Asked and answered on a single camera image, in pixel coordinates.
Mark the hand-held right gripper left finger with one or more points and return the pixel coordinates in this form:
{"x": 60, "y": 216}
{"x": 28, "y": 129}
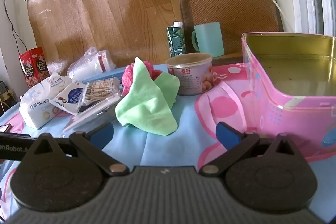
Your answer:
{"x": 101, "y": 133}

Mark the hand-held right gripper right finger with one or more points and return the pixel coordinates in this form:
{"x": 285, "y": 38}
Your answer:
{"x": 228, "y": 134}

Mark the green cloth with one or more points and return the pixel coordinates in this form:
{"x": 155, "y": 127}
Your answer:
{"x": 141, "y": 106}

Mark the pink tin box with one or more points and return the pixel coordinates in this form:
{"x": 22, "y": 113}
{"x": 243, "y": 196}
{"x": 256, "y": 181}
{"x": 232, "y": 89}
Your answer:
{"x": 275, "y": 113}

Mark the pink knitted cloth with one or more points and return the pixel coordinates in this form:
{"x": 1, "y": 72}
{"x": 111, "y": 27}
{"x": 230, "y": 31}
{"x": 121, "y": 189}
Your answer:
{"x": 127, "y": 77}

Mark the clear cotton swab box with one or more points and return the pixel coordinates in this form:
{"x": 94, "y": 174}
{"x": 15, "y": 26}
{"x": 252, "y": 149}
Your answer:
{"x": 99, "y": 90}

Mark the white tissue pack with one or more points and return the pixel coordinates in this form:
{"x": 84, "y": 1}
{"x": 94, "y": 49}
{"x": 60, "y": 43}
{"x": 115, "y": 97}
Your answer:
{"x": 36, "y": 108}

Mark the blue and white packet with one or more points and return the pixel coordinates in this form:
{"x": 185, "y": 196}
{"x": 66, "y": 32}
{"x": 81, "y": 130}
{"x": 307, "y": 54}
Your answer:
{"x": 69, "y": 98}

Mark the printed blanket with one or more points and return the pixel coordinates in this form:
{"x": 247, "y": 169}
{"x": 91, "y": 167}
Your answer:
{"x": 170, "y": 140}

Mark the clear plastic bag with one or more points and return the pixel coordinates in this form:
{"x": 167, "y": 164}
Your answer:
{"x": 84, "y": 70}

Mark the red cereal box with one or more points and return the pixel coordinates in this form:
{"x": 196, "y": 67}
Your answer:
{"x": 34, "y": 69}

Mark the mint green cup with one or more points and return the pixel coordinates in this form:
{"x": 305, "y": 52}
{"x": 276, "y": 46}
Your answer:
{"x": 210, "y": 39}

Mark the toothpaste tube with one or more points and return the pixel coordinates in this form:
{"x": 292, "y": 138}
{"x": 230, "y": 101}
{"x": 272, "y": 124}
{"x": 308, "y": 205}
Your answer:
{"x": 175, "y": 40}

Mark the brown woven mat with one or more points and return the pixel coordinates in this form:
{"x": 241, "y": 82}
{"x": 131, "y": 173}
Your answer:
{"x": 236, "y": 8}

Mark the wood-pattern vinyl sheet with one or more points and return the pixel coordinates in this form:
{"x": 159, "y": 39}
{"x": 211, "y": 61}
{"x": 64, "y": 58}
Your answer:
{"x": 105, "y": 3}

